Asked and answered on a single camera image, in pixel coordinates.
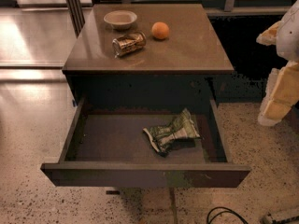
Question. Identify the white ceramic bowl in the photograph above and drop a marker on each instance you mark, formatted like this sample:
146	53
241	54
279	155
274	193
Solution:
120	19

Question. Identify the dark grey cabinet counter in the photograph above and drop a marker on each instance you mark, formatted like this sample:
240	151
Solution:
174	69

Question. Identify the white power strip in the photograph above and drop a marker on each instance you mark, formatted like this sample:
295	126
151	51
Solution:
288	216

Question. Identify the orange fruit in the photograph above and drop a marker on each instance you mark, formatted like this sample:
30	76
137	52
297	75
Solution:
160	30

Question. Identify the green jalapeno chip bag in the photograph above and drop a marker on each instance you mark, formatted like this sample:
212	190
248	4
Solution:
180	128

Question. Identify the gold drink can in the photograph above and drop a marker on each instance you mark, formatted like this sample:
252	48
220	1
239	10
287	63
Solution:
129	43

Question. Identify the open grey top drawer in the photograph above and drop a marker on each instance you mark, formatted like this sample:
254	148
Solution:
107	147

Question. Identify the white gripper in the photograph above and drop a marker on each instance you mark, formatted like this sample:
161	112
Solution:
290	39

